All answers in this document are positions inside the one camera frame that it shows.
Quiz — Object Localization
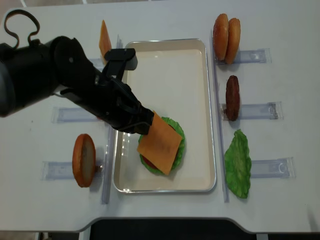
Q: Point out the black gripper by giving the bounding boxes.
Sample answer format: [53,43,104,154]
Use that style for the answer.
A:
[59,59,154,135]

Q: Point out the orange cheese slice front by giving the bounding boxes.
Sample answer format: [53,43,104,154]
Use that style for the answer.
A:
[136,110,183,176]

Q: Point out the orange cheese slice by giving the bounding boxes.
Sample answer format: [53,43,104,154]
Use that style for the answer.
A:
[136,110,183,176]
[98,20,112,65]

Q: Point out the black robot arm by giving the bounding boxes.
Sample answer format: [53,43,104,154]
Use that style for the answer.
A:
[0,36,154,135]

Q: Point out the tomato slice on burger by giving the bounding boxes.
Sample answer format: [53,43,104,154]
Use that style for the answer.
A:
[140,155,158,170]

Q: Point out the meat patty on burger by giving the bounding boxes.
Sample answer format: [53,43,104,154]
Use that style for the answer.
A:
[174,146,183,162]

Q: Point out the lettuce leaf on burger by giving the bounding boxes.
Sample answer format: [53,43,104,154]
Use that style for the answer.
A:
[138,116,186,175]

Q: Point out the clear tomato holder strip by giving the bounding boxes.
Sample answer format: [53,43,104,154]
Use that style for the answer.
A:
[51,107,100,124]

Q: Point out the orange cheese slice rear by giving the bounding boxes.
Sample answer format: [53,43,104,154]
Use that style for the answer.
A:
[98,20,112,65]

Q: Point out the standing brown meat patty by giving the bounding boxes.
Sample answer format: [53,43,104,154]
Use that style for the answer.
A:
[225,75,240,121]

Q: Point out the standing green lettuce leaf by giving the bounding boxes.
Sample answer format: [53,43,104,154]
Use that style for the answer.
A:
[224,129,252,199]

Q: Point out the clear lettuce holder strip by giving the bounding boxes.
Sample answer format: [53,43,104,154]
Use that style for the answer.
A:
[250,157,296,179]

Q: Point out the white rectangular tray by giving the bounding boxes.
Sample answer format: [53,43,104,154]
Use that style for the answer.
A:
[112,38,216,194]

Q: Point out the standing bun left front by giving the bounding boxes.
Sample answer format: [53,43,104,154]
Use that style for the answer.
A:
[72,133,96,188]

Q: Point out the clear left bun holder strip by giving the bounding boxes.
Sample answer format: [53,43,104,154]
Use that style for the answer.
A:
[40,160,104,181]

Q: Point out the clear bun holder strip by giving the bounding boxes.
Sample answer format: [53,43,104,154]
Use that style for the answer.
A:
[40,160,104,181]
[231,48,272,65]

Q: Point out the standing bun near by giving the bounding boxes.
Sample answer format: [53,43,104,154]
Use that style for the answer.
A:
[224,18,241,64]

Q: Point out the standing sesame bun far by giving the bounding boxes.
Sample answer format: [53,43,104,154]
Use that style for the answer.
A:
[212,13,229,61]

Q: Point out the clear patty holder strip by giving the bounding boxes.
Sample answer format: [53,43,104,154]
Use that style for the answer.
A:
[236,101,284,120]

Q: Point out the clear right bun holder strip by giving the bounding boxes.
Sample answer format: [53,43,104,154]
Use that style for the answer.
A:
[231,48,272,65]

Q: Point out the brown looped cable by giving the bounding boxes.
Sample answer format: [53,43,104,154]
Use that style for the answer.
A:
[3,9,41,50]

